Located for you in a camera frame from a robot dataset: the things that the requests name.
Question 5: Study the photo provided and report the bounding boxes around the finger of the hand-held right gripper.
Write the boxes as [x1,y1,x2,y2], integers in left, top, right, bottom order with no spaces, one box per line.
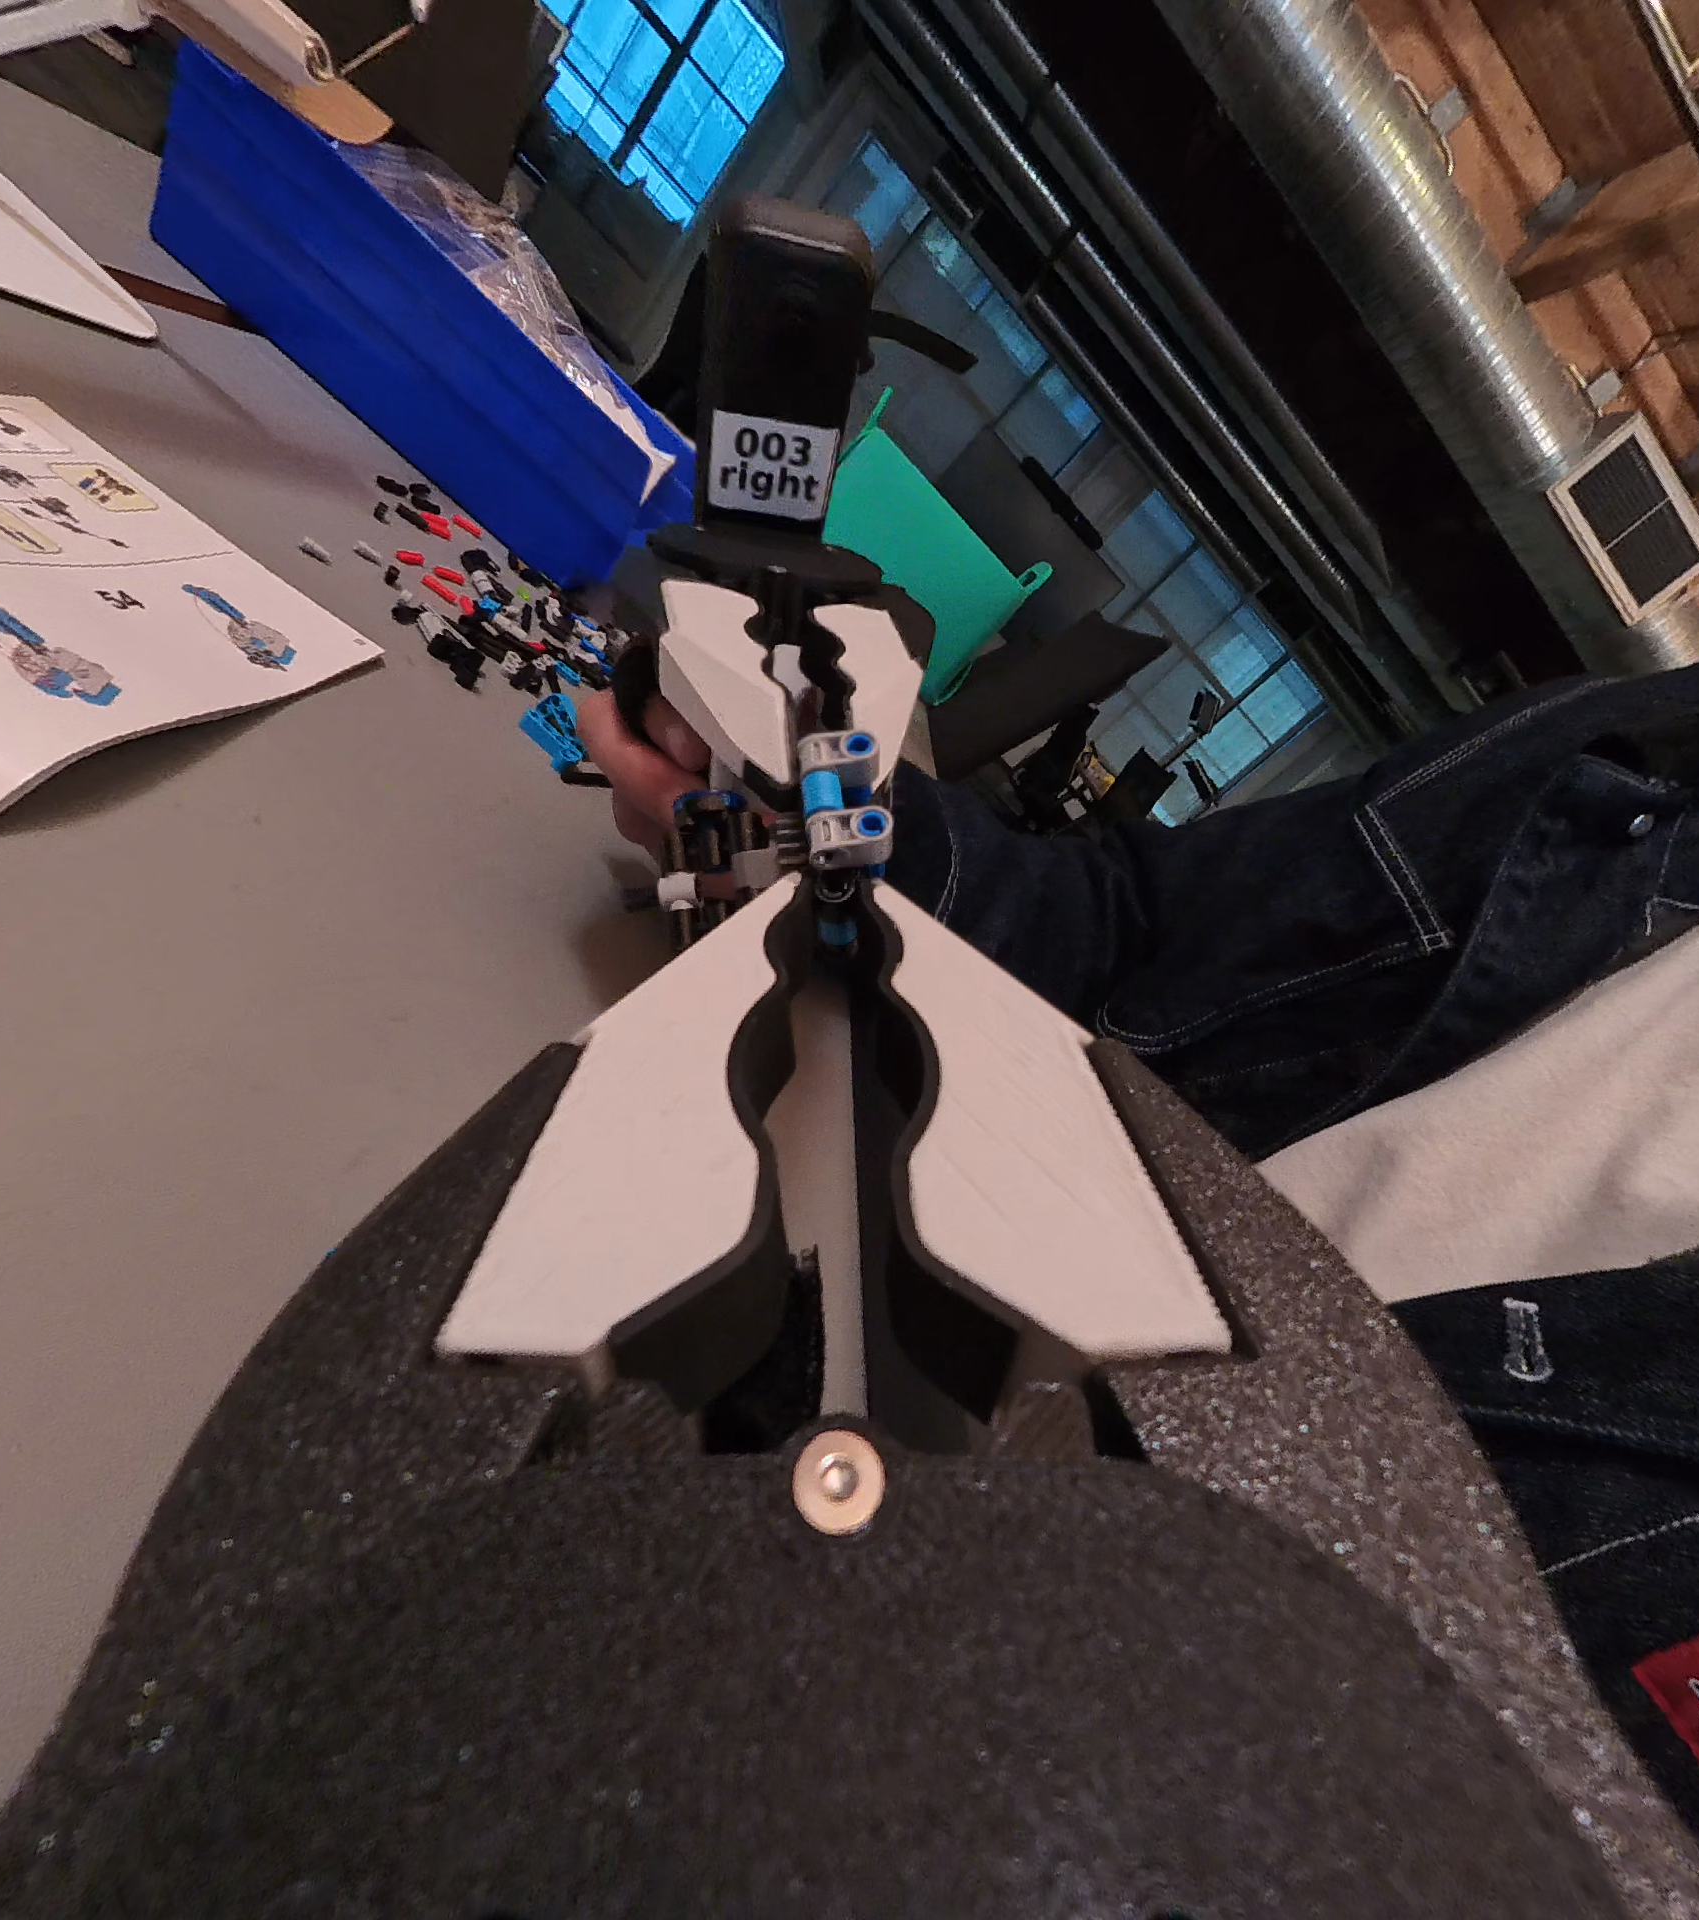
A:
[819,597,936,756]
[657,579,803,787]

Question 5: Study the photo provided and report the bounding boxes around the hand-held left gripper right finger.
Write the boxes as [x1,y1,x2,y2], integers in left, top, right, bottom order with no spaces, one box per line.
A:
[863,877,1232,1425]

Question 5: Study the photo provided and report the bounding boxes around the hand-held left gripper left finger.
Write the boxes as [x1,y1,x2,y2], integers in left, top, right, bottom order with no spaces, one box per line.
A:
[433,877,809,1421]

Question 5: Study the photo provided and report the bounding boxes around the blue tracked toy assembly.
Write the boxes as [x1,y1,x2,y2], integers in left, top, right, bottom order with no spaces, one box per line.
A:
[631,726,898,963]

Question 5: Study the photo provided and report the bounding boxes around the person's right forearm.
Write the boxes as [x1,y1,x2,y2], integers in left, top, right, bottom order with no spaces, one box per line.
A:
[885,756,1390,1159]

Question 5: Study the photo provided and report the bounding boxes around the grey desk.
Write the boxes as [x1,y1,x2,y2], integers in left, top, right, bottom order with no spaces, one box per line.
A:
[0,66,805,1892]

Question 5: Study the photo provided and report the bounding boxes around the person's right hand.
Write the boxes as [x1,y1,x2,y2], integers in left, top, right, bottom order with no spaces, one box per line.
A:
[579,687,719,860]

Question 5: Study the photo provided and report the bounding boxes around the teal plastic case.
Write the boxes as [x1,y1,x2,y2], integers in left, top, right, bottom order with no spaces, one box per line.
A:
[821,386,1056,708]

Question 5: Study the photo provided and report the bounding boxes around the pile of small building pieces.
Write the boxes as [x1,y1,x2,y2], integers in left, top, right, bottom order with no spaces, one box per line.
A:
[301,473,647,787]

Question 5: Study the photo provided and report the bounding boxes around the crumpled clear plastic wrappers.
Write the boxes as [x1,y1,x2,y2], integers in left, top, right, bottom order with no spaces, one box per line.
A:
[383,143,643,453]

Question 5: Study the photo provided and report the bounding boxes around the large paned window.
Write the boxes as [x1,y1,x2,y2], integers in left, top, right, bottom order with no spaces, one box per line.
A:
[533,0,791,229]

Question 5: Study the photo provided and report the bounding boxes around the blue plastic bin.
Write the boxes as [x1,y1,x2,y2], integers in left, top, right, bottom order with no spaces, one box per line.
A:
[151,42,697,590]

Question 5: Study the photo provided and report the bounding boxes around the black divider panel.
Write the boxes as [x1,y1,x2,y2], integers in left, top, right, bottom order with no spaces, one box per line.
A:
[293,0,553,201]

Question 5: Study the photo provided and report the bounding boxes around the person's white shirt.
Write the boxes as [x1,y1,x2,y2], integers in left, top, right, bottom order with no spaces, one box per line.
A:
[1260,855,1699,1308]

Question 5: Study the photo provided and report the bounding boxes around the open instruction booklet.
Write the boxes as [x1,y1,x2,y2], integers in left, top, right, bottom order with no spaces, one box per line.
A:
[0,383,385,859]

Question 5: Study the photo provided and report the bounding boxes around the white vent grille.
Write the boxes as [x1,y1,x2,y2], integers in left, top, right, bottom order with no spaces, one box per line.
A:
[1544,412,1699,630]

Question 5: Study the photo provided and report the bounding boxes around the silver ventilation duct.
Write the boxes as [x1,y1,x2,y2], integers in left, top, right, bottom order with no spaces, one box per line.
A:
[1162,0,1699,680]

